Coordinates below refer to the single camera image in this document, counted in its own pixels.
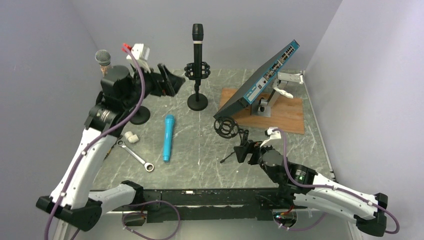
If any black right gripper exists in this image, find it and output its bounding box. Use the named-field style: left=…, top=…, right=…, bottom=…
left=233, top=138, right=279, bottom=183

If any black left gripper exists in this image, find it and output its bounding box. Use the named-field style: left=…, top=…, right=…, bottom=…
left=122, top=61, right=186, bottom=109

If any black tripod shock mount stand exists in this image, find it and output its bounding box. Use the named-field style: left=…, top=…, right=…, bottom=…
left=213, top=117, right=249, bottom=164

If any blue microphone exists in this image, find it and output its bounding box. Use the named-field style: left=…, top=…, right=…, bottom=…
left=162, top=114, right=175, bottom=163

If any black microphone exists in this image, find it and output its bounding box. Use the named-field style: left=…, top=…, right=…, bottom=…
left=192, top=23, right=204, bottom=79

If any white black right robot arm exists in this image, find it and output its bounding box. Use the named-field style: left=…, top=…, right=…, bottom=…
left=233, top=140, right=388, bottom=237

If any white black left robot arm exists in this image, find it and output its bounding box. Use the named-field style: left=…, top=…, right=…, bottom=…
left=36, top=64, right=185, bottom=232

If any black round base stand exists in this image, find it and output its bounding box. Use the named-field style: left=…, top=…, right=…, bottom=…
left=184, top=61, right=211, bottom=111

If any black clip microphone stand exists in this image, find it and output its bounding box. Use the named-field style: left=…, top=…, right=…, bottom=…
left=130, top=106, right=151, bottom=125

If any silver head glitter microphone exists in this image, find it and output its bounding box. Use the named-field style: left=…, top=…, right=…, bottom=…
left=95, top=49, right=111, bottom=76

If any wooden board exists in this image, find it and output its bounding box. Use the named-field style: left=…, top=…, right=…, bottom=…
left=213, top=83, right=305, bottom=134

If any white plastic pipe fitting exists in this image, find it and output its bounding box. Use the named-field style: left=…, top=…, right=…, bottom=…
left=123, top=131, right=139, bottom=144

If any silver ratchet wrench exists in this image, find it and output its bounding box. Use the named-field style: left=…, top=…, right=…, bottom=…
left=116, top=139, right=155, bottom=173

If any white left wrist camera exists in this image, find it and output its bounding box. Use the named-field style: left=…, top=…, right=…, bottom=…
left=130, top=43, right=151, bottom=68

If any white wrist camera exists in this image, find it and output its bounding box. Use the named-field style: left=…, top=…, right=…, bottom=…
left=260, top=127, right=283, bottom=148
left=130, top=43, right=151, bottom=68

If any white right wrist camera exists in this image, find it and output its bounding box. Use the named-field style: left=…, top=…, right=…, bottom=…
left=260, top=127, right=283, bottom=148

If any grey metal bracket stand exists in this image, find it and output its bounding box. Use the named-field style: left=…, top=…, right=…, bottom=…
left=250, top=71, right=304, bottom=118

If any blue network switch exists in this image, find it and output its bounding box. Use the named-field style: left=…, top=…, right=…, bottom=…
left=213, top=40, right=300, bottom=120

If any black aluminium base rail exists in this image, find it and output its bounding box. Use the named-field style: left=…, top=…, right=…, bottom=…
left=110, top=187, right=291, bottom=223

